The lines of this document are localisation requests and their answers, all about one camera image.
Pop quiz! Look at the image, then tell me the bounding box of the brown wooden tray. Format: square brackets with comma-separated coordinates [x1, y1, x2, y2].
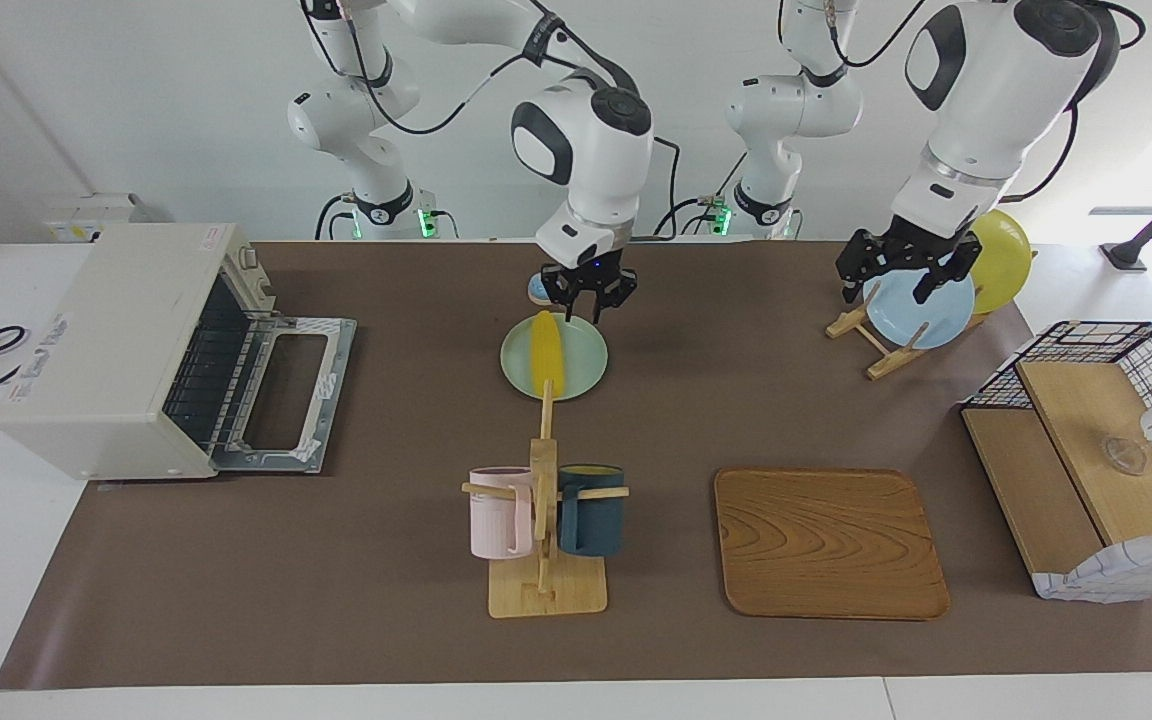
[713, 467, 951, 622]

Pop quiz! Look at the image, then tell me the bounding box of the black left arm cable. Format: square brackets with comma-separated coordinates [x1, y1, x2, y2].
[779, 0, 1147, 203]

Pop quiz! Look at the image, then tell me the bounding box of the pink mug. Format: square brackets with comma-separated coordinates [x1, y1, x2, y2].
[468, 466, 535, 561]

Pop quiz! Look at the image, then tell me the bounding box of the pale green plate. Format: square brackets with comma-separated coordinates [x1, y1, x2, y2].
[499, 312, 609, 402]

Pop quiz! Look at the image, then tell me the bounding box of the yellow corn cob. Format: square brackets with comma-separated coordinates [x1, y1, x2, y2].
[531, 310, 566, 398]

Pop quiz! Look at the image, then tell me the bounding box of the wooden two-level shelf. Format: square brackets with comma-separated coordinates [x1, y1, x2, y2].
[961, 360, 1152, 601]

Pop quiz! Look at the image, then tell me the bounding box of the white power strip box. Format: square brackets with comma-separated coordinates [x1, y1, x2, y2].
[41, 193, 152, 244]

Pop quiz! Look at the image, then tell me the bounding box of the oven glass door with handle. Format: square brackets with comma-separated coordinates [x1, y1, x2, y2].
[208, 316, 359, 475]

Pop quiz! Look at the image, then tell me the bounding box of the wooden plate rack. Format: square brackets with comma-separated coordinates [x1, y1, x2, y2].
[825, 250, 1037, 381]

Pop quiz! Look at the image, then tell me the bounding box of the small clear glass dish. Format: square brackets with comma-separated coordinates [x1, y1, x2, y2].
[1101, 436, 1149, 476]

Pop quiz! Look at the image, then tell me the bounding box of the black wire basket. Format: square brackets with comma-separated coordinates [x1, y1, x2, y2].
[961, 320, 1152, 506]

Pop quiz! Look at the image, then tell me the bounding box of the yellow plate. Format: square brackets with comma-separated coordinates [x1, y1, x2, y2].
[966, 208, 1034, 316]

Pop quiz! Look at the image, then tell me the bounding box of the white toaster oven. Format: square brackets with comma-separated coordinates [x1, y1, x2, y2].
[0, 222, 359, 483]

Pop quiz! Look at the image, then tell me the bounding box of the wooden mug rack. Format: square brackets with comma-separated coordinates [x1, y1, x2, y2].
[461, 378, 632, 619]

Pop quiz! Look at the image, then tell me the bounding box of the black base cable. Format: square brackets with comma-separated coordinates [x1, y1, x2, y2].
[652, 195, 727, 239]
[314, 193, 357, 241]

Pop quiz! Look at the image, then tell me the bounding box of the dark blue mug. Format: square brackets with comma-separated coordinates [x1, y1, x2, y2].
[556, 463, 627, 559]

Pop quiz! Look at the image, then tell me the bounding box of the brown table mat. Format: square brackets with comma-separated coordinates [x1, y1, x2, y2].
[0, 240, 1152, 691]

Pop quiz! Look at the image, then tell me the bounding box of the white checked cloth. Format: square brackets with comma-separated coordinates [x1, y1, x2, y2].
[1031, 527, 1152, 604]

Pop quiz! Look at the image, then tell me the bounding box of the light blue plate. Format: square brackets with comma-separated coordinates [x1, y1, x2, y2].
[862, 268, 977, 351]

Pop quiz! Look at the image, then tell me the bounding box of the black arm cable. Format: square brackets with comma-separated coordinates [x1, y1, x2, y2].
[779, 0, 1147, 203]
[301, 0, 684, 241]

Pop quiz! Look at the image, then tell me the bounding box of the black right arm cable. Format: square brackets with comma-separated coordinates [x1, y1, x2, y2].
[301, 0, 684, 241]

